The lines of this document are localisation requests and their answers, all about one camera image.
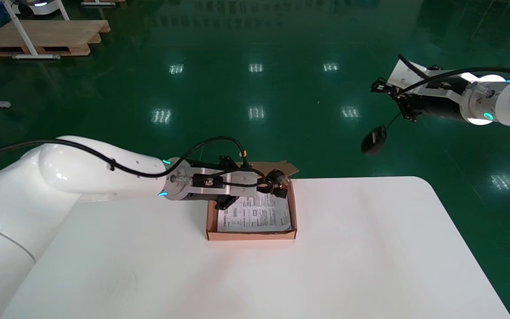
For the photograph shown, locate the black cloth-covered left gripper body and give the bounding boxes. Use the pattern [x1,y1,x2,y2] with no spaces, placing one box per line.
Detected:
[182,186,261,202]

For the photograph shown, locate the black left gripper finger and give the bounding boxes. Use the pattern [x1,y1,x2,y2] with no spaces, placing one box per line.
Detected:
[218,155,280,178]
[215,190,288,211]

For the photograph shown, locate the black cloth-covered right gripper body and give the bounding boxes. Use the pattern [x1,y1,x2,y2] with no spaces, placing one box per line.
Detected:
[398,91,470,124]

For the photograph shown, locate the thin black cable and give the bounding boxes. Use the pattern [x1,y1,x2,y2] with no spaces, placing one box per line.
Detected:
[361,112,402,156]

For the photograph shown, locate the black power cord with plug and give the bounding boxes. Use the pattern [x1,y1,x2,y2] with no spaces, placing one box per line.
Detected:
[255,168,290,199]

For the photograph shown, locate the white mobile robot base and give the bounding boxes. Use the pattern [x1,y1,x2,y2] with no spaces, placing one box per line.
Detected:
[11,0,64,17]

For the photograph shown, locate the open brown cardboard box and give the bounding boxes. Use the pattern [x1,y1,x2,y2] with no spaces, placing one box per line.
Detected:
[206,160,300,242]

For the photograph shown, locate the white printed instruction sheet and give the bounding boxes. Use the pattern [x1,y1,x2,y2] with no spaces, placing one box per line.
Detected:
[217,191,292,233]

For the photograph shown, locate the large wooden pallet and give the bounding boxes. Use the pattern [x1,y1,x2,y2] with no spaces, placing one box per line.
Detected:
[0,20,111,57]

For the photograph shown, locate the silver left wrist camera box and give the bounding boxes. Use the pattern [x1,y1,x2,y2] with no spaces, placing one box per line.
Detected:
[191,170,259,196]

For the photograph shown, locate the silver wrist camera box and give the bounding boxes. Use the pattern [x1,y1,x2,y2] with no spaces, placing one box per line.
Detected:
[387,59,466,103]
[191,170,259,196]

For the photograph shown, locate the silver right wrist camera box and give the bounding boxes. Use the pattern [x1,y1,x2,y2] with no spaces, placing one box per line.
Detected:
[387,59,466,103]

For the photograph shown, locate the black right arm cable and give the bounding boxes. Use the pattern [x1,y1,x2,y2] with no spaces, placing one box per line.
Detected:
[398,54,510,94]

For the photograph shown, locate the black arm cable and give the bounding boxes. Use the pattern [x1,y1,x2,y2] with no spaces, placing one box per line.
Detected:
[0,136,278,195]
[398,54,510,94]

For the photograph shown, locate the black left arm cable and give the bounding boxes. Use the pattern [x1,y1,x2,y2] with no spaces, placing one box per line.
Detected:
[0,136,278,195]

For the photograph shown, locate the white metal table frame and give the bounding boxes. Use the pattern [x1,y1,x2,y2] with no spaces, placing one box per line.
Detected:
[0,0,70,60]

